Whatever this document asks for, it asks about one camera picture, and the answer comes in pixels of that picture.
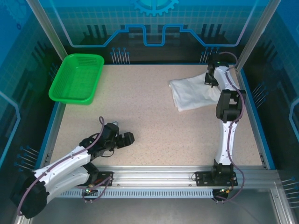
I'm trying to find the white t-shirt with black print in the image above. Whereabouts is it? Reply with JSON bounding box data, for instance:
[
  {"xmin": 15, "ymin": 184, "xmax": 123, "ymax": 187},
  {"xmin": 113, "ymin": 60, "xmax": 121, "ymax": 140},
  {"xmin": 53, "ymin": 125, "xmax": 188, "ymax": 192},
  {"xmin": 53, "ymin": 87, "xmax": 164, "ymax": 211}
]
[{"xmin": 168, "ymin": 71, "xmax": 222, "ymax": 113}]

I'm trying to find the green plastic basket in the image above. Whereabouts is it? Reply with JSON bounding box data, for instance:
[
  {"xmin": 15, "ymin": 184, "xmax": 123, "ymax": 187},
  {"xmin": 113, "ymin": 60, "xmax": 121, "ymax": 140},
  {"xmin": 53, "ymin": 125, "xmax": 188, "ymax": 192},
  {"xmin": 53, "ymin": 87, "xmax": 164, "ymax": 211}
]
[{"xmin": 48, "ymin": 53, "xmax": 105, "ymax": 105}]

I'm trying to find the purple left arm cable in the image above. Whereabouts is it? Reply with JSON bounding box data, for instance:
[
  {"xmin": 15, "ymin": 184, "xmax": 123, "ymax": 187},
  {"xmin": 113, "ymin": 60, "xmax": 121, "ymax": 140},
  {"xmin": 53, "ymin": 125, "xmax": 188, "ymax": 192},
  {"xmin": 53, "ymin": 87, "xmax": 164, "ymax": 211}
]
[{"xmin": 16, "ymin": 116, "xmax": 113, "ymax": 217}]

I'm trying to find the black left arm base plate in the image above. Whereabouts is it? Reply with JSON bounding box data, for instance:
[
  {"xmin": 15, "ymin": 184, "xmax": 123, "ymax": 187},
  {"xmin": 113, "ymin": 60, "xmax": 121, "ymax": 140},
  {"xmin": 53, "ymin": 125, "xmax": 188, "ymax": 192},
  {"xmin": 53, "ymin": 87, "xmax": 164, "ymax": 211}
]
[{"xmin": 93, "ymin": 171, "xmax": 114, "ymax": 187}]

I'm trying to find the aluminium mounting rail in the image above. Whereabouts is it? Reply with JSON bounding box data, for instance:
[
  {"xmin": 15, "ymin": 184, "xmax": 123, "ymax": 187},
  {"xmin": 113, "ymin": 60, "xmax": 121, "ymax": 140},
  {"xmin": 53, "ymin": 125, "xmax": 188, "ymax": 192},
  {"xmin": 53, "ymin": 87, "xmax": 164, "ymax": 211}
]
[{"xmin": 30, "ymin": 166, "xmax": 278, "ymax": 187}]

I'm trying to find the aluminium frame post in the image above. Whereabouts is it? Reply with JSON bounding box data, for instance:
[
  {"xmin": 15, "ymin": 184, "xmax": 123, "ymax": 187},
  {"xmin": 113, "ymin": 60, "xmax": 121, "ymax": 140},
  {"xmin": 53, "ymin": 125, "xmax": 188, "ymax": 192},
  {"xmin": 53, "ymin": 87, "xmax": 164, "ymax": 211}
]
[
  {"xmin": 235, "ymin": 0, "xmax": 282, "ymax": 72},
  {"xmin": 26, "ymin": 0, "xmax": 78, "ymax": 72}
]

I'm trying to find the aluminium side rail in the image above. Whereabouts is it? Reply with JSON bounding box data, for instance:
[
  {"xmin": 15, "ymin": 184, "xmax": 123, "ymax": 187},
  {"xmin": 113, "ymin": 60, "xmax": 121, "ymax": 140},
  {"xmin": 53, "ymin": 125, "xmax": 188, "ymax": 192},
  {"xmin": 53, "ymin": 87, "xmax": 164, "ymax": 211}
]
[
  {"xmin": 234, "ymin": 65, "xmax": 269, "ymax": 170},
  {"xmin": 38, "ymin": 104, "xmax": 62, "ymax": 170}
]

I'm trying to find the slotted grey cable duct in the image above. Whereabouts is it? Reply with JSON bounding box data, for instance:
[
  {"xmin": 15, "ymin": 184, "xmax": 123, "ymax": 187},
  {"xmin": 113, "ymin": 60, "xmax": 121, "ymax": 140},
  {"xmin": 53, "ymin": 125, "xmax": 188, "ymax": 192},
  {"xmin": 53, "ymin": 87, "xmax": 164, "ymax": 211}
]
[{"xmin": 59, "ymin": 189, "xmax": 214, "ymax": 198}]

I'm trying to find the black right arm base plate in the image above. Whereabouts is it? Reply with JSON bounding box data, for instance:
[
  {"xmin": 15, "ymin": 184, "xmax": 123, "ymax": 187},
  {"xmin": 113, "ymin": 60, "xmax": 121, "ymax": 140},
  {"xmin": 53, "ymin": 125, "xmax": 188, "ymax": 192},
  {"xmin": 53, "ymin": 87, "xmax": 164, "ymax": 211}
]
[{"xmin": 195, "ymin": 171, "xmax": 238, "ymax": 187}]

